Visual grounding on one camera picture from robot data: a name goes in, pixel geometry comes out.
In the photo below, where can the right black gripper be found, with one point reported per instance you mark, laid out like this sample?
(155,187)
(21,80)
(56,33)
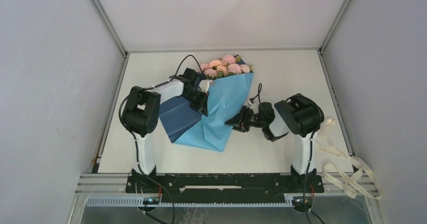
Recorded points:
(238,122)

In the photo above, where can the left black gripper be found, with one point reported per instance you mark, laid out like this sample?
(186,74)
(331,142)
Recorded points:
(202,106)

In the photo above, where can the blue wrapping paper sheet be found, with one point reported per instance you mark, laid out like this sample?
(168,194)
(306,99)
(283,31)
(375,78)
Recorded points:
(187,127)

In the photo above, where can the pink flower bunch stem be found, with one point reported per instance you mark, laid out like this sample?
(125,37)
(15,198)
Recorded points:
(246,68)

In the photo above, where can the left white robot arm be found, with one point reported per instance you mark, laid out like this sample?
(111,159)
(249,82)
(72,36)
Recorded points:
(139,112)

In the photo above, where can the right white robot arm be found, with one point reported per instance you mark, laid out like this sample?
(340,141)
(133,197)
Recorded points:
(298,115)

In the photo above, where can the left circuit board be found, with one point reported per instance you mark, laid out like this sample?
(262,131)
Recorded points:
(151,201)

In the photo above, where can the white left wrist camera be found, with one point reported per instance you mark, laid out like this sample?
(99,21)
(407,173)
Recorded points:
(204,85)

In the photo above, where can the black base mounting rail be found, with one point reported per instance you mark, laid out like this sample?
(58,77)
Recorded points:
(204,188)

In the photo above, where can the white slotted cable duct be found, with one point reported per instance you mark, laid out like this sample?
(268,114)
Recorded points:
(133,201)

